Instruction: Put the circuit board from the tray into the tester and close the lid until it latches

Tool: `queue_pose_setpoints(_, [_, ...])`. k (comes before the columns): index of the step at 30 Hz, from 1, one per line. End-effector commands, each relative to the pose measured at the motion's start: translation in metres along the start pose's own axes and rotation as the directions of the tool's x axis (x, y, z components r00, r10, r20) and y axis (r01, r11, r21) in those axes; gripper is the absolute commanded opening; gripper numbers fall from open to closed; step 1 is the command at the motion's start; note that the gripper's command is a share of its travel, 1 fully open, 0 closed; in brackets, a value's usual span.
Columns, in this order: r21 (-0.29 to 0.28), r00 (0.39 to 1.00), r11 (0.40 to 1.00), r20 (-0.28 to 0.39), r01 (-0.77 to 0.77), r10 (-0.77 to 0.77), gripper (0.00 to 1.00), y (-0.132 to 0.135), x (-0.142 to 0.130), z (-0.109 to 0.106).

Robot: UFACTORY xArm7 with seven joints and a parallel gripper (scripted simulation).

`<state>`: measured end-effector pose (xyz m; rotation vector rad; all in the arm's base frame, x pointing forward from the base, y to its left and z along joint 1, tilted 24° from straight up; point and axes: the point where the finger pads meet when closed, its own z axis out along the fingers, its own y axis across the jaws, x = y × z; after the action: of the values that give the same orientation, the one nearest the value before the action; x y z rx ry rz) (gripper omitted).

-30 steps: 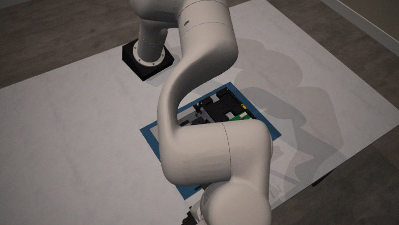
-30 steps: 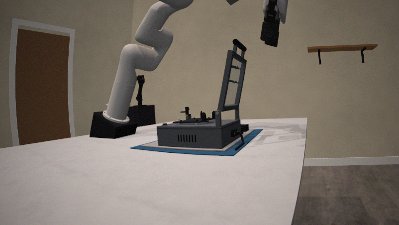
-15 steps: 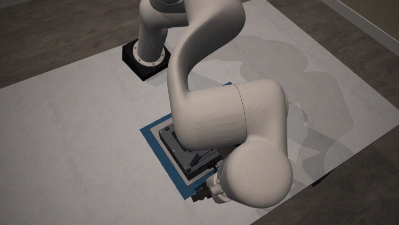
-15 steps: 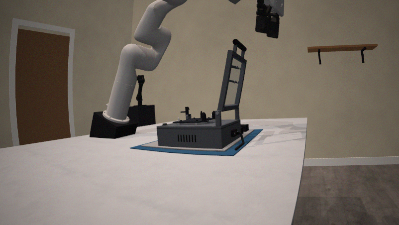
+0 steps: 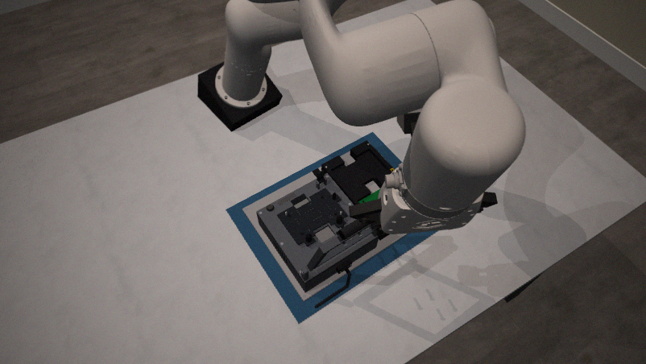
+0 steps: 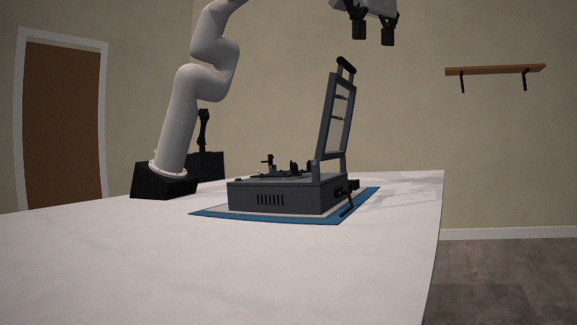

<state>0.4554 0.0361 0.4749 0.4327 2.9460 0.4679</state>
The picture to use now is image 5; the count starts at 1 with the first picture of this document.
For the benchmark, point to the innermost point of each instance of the green circuit board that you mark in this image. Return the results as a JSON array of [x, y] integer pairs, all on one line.
[[373, 196]]

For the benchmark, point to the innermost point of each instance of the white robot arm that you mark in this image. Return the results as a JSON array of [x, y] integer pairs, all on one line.
[[437, 70]]

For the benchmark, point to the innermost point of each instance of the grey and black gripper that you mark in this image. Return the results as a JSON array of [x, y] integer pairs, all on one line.
[[393, 215]]

